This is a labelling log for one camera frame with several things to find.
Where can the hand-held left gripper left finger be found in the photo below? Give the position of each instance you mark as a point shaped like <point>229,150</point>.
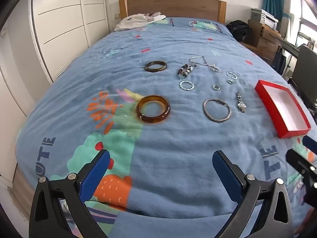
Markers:
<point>96,173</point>

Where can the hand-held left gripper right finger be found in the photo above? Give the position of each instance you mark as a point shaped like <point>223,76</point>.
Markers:
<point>227,176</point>

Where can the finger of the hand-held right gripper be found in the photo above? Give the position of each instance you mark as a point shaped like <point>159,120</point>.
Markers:
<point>310,143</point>
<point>299,160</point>

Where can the red cardboard box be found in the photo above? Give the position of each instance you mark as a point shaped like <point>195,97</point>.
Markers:
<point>284,105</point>

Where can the silver wrist watch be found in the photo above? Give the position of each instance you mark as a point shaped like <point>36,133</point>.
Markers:
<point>241,106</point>

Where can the amber bangle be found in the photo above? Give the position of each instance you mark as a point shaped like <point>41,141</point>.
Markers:
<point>151,120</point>

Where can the twisted silver hoop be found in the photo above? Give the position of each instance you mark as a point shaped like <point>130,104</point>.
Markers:
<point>181,85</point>

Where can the dark brown bangle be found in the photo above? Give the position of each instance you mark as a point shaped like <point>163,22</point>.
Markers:
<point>155,70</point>

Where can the thin silver bangle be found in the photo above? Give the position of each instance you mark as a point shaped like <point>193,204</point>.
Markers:
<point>205,110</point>

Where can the dark grey chair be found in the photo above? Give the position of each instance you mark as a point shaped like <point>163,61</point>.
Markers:
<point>305,64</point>

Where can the blue paper bag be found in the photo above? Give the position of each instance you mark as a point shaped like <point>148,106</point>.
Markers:
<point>279,62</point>

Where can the glass desk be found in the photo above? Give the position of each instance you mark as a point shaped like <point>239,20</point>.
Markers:
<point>291,47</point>

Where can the wooden dresser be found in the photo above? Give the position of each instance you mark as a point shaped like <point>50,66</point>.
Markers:
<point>266,41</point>

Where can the window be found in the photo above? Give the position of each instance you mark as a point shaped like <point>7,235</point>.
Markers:
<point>307,24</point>

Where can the black bag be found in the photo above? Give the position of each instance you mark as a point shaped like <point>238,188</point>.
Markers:
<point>237,31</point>

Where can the white printer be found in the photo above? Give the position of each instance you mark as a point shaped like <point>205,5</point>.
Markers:
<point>263,17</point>

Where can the teal curtain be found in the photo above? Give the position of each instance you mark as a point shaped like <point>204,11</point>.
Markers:
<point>272,0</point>

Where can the white cloth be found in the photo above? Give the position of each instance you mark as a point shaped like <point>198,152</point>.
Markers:
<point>133,22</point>

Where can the white wardrobe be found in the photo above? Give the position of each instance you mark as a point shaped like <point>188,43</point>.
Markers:
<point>62,17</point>

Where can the wooden headboard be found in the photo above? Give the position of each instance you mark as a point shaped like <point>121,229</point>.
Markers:
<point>173,6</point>

